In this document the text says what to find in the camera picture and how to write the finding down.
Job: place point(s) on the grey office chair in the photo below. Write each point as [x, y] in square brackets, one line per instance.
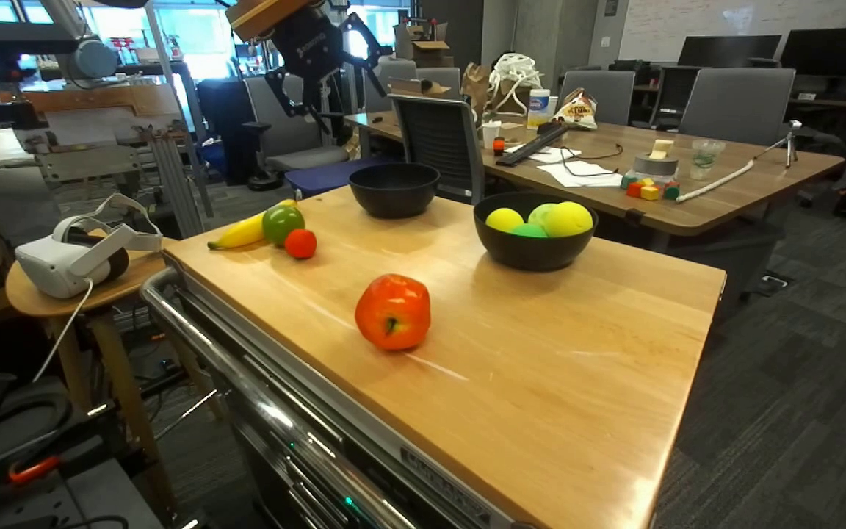
[738, 104]

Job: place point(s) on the green plastic pear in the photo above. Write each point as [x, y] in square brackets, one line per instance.
[281, 222]

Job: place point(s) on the black bowl near left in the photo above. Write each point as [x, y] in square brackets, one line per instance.
[394, 188]

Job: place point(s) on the wooden side desk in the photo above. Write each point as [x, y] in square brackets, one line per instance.
[738, 179]

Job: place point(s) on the yellow plastic banana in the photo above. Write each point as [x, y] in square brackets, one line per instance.
[242, 232]

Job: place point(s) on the light green apple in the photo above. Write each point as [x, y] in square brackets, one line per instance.
[505, 219]

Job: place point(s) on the white paper sheet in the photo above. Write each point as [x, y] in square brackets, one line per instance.
[584, 175]

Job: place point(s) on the chrome cart handle bar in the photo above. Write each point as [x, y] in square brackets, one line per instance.
[299, 460]

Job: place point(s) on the clear plastic container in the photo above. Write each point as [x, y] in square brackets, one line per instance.
[660, 160]

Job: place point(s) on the white VR headset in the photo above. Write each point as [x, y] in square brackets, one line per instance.
[85, 251]

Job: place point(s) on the small red strawberry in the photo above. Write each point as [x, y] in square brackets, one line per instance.
[300, 245]

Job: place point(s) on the black bowl far right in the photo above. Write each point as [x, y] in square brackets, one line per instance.
[525, 253]

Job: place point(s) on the black bowl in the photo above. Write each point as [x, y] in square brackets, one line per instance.
[525, 253]
[394, 188]

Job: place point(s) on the orange clamp handle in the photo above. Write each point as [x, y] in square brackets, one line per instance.
[35, 472]

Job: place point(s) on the colourful toy blocks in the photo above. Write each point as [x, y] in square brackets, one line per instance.
[651, 188]

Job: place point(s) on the round wooden stool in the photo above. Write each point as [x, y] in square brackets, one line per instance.
[95, 311]

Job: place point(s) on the green lime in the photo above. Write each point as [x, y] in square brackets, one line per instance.
[531, 231]

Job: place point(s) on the orange red bell pepper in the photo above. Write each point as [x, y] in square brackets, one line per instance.
[394, 311]

